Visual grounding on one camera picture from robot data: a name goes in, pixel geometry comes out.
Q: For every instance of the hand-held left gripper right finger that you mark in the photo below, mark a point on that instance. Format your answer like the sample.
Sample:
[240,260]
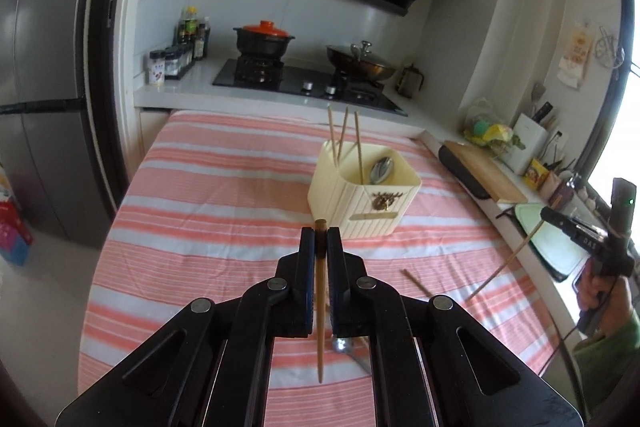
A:
[337,287]

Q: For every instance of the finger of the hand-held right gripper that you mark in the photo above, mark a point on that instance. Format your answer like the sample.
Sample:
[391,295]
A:
[557,219]

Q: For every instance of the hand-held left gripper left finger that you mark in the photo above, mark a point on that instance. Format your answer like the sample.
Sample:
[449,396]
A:
[306,287]

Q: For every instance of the brown wooden chopstick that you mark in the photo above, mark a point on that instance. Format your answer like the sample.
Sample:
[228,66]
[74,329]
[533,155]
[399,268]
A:
[320,357]
[343,132]
[505,262]
[358,147]
[332,137]
[417,283]

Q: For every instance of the cream ribbed utensil holder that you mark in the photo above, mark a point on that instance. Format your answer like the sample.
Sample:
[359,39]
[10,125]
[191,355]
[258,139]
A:
[350,207]

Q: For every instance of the metal spoon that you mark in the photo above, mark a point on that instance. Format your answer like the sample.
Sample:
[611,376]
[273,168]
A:
[342,347]
[382,171]

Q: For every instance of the person's right hand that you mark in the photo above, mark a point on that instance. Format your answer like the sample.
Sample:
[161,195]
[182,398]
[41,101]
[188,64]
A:
[607,292]

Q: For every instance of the green cutting board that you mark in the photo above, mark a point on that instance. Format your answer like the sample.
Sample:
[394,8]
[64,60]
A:
[550,242]

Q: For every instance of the purple bottle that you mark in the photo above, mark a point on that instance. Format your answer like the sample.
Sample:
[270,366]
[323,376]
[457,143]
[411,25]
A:
[564,196]

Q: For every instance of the pink cup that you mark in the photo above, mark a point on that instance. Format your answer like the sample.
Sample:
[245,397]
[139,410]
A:
[552,188]

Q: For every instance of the yellow printed cup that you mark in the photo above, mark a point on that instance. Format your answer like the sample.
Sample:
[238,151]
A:
[536,174]

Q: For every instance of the white knife block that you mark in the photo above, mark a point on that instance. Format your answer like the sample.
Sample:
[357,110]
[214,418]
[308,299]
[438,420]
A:
[527,144]

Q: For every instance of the wooden cutting board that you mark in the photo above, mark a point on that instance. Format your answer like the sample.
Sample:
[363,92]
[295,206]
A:
[487,172]

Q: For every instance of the black tray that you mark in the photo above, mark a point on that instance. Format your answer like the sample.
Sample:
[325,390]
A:
[460,174]

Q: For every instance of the yellow green plastic bags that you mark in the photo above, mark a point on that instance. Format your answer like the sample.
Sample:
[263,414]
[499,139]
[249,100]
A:
[490,129]

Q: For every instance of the window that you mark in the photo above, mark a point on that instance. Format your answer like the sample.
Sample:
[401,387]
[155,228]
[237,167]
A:
[625,107]

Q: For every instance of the pink striped tablecloth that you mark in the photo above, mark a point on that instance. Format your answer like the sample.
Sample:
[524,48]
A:
[200,207]

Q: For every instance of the glass teapot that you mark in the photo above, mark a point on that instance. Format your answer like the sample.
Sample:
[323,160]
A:
[410,82]

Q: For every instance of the black gas stove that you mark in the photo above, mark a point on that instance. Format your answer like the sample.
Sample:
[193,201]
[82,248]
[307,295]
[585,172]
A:
[300,79]

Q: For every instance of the dark wok with glass lid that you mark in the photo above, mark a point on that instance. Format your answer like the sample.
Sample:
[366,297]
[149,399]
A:
[362,62]

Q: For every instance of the black clay pot orange lid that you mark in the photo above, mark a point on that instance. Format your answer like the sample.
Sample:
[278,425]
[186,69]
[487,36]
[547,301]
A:
[262,39]

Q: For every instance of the clear spice jar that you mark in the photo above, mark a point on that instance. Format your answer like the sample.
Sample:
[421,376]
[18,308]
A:
[185,57]
[172,64]

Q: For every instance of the spice jar with red label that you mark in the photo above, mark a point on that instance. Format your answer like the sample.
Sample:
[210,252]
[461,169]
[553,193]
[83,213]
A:
[157,68]

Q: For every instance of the dark sauce bottle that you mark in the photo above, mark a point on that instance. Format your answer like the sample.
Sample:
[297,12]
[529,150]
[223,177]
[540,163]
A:
[201,41]
[182,34]

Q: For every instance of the yellow capped sauce bottle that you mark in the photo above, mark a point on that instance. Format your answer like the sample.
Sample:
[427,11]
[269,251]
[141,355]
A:
[190,24]

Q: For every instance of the colourful carton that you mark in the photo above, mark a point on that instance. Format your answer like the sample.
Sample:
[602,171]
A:
[12,227]

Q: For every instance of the grey refrigerator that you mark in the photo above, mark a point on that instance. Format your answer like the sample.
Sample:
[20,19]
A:
[45,57]

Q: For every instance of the wall calendar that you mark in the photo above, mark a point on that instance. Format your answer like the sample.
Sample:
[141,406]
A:
[575,52]

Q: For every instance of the dark door frame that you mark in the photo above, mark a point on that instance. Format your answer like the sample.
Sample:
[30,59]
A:
[100,57]

